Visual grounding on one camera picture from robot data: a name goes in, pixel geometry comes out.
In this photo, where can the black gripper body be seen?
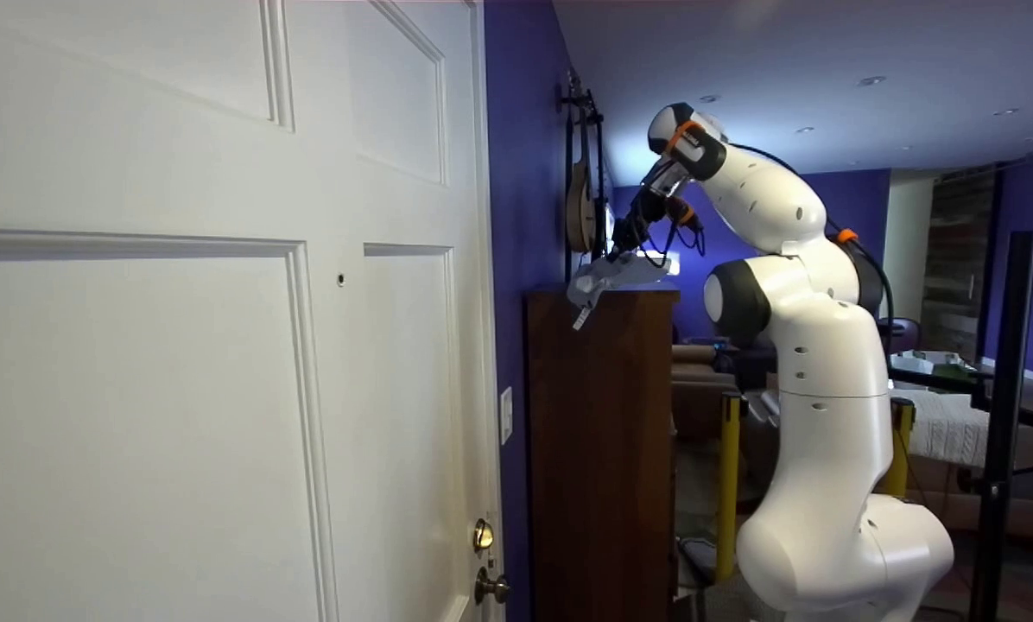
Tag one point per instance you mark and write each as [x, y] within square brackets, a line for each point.
[642, 218]

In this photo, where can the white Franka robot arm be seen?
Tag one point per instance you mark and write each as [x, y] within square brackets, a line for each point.
[828, 381]

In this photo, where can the brown wooden cabinet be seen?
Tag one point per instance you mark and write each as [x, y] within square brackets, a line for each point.
[604, 461]

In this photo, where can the brass round door knob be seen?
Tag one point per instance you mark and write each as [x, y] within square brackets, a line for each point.
[481, 533]

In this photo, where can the white panel door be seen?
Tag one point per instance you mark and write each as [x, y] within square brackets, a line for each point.
[192, 381]

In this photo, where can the table with white cloth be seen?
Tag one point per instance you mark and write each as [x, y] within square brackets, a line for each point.
[942, 420]

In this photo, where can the dark deadbolt knob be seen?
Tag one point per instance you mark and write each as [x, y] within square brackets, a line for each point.
[492, 589]

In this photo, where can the black tripod pole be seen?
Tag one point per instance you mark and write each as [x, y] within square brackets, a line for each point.
[1001, 436]

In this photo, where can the black metal wall rack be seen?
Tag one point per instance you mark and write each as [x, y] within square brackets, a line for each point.
[585, 194]

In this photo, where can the white light switch plate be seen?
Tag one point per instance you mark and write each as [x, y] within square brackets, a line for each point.
[507, 417]

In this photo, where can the yellow stand post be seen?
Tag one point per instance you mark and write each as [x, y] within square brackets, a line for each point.
[731, 484]
[898, 452]

